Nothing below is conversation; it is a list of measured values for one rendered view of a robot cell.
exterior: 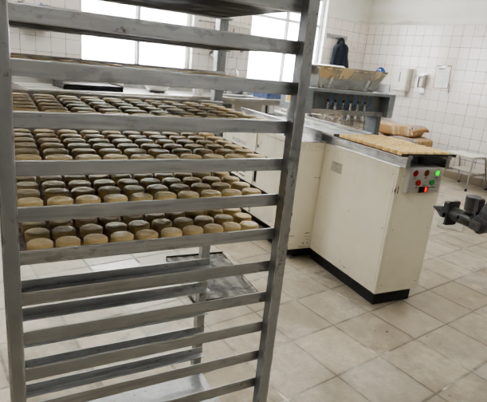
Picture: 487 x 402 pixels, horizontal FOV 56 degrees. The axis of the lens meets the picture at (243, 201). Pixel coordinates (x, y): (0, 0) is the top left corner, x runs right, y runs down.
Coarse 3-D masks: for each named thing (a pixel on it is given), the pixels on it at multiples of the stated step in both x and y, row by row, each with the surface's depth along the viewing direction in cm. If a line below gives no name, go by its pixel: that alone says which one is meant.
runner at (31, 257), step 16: (144, 240) 100; (160, 240) 101; (176, 240) 103; (192, 240) 105; (208, 240) 107; (224, 240) 109; (240, 240) 112; (256, 240) 114; (32, 256) 89; (48, 256) 91; (64, 256) 92; (80, 256) 94; (96, 256) 96
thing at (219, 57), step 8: (216, 24) 138; (224, 24) 137; (216, 56) 139; (224, 56) 140; (216, 64) 140; (224, 64) 141; (216, 96) 142; (200, 248) 159; (208, 248) 158; (200, 256) 159; (208, 256) 159; (200, 296) 163; (200, 320) 166; (200, 344) 169; (192, 360) 171; (200, 360) 171
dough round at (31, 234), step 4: (32, 228) 101; (36, 228) 101; (40, 228) 101; (44, 228) 101; (28, 232) 98; (32, 232) 98; (36, 232) 99; (40, 232) 99; (44, 232) 99; (48, 232) 100; (28, 236) 97; (32, 236) 97; (36, 236) 97; (40, 236) 98; (44, 236) 98; (48, 236) 99; (28, 240) 97
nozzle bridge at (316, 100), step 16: (288, 96) 303; (320, 96) 297; (336, 96) 302; (352, 96) 308; (384, 96) 308; (288, 112) 304; (320, 112) 295; (336, 112) 300; (352, 112) 306; (368, 112) 311; (384, 112) 316; (368, 128) 333
